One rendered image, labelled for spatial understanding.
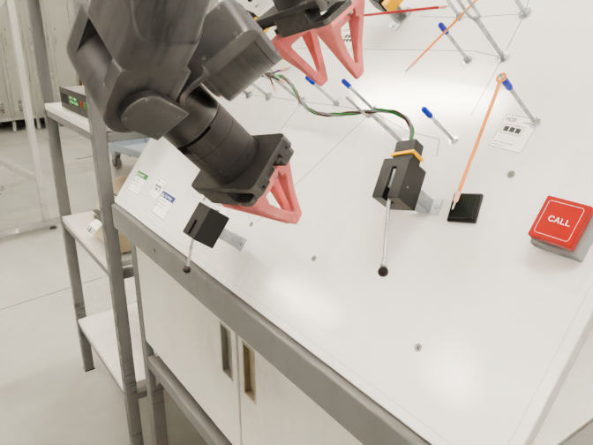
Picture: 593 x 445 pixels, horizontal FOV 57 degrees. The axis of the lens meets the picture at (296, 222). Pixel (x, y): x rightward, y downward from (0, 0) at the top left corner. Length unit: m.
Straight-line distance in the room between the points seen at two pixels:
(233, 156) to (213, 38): 0.11
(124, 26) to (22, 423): 1.96
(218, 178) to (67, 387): 1.91
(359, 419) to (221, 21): 0.51
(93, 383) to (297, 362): 1.60
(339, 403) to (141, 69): 0.53
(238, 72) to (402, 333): 0.41
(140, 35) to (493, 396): 0.50
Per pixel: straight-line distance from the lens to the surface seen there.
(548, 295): 0.66
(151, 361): 1.68
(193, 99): 0.48
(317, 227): 0.88
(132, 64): 0.39
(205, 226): 0.95
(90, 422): 2.16
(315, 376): 0.80
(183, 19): 0.39
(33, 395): 2.37
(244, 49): 0.46
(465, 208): 0.73
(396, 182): 0.70
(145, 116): 0.43
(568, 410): 0.90
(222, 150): 0.50
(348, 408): 0.76
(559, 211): 0.65
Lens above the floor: 1.31
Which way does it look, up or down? 20 degrees down
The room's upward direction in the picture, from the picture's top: straight up
